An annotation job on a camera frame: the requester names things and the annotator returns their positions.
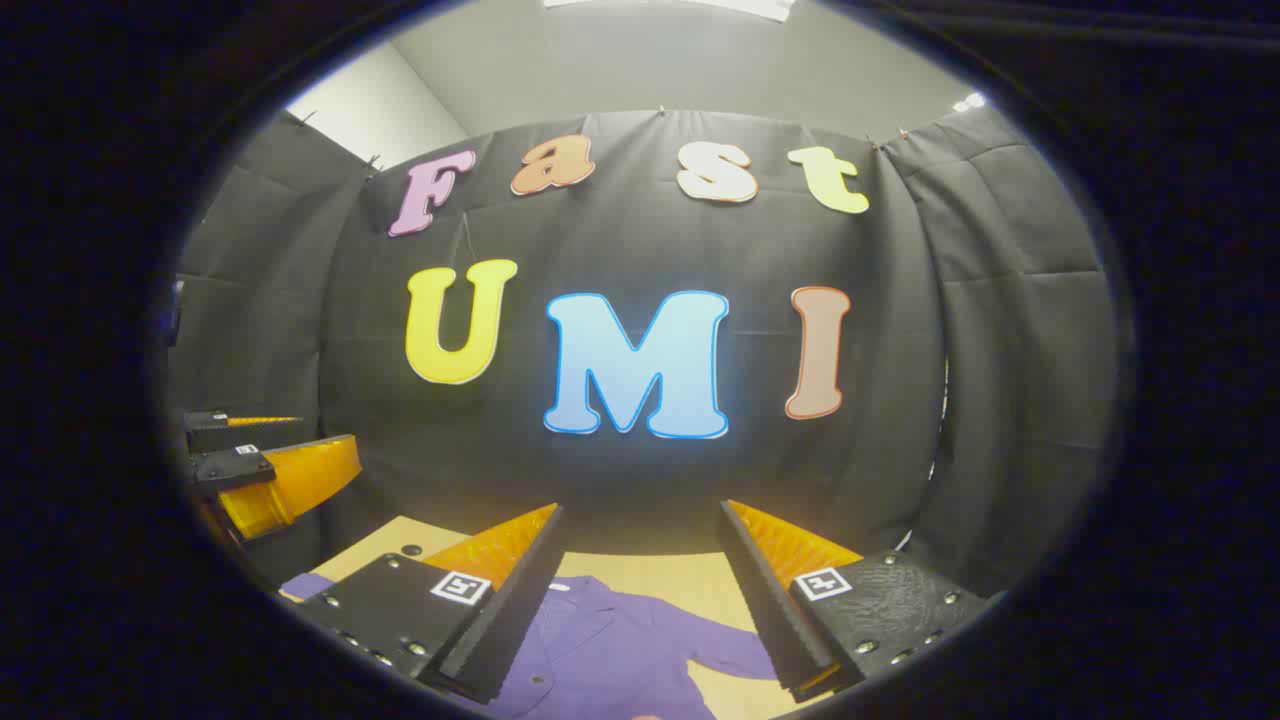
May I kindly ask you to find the ceiling light panel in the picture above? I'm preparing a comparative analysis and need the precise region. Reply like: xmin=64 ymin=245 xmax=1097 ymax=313
xmin=543 ymin=0 xmax=798 ymax=23

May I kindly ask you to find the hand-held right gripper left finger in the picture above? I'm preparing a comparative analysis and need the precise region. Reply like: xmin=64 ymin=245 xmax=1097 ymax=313
xmin=295 ymin=503 xmax=568 ymax=706

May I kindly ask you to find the purple button shirt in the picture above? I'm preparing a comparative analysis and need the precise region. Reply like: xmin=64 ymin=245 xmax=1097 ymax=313
xmin=280 ymin=573 xmax=781 ymax=720

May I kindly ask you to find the black backdrop cloth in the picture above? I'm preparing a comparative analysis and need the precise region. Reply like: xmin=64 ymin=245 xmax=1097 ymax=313
xmin=165 ymin=105 xmax=1121 ymax=601

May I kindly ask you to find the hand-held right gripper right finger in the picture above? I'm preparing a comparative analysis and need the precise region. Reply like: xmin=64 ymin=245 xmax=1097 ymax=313
xmin=717 ymin=499 xmax=991 ymax=703

